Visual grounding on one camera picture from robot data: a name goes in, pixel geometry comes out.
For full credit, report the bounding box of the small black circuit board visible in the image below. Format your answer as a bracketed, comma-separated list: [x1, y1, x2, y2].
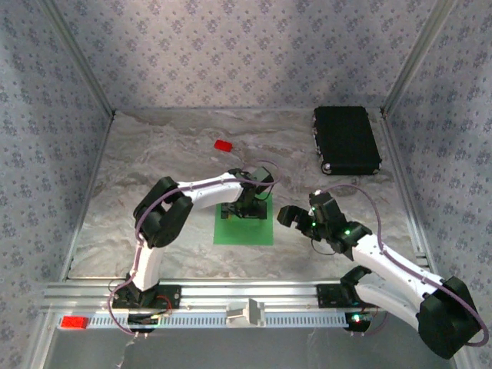
[344, 311, 374, 328]
[128, 313, 161, 328]

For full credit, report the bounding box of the black hard case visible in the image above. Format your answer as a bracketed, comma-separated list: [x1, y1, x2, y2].
[313, 105, 383, 177]

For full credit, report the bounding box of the red toy brick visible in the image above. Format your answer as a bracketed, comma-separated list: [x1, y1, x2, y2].
[60, 315, 89, 330]

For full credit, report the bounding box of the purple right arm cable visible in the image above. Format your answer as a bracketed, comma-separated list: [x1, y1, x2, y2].
[314, 183, 491, 347]

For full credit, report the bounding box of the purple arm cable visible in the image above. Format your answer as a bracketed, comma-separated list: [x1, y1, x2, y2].
[314, 183, 491, 347]
[106, 159, 284, 339]

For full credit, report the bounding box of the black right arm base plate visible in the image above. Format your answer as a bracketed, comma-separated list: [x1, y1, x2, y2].
[315, 283, 370, 309]

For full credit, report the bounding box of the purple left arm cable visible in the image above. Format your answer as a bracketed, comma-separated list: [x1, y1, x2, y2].
[106, 159, 284, 339]

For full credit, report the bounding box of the aluminium side rail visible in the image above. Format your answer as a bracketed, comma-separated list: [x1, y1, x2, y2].
[59, 111, 117, 282]
[378, 109, 439, 280]

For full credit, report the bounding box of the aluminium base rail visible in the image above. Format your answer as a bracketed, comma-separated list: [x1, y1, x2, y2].
[42, 279, 424, 313]

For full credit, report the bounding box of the grey metal bracket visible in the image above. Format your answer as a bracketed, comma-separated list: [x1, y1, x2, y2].
[225, 298, 266, 328]

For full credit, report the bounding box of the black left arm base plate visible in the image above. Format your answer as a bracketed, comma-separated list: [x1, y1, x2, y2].
[111, 283, 182, 311]

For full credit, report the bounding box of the white slotted cable duct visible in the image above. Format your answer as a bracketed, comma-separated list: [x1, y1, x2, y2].
[57, 310, 381, 330]

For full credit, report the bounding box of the aluminium corner post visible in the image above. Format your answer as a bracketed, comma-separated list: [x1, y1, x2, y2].
[40, 0, 117, 117]
[382, 0, 460, 115]

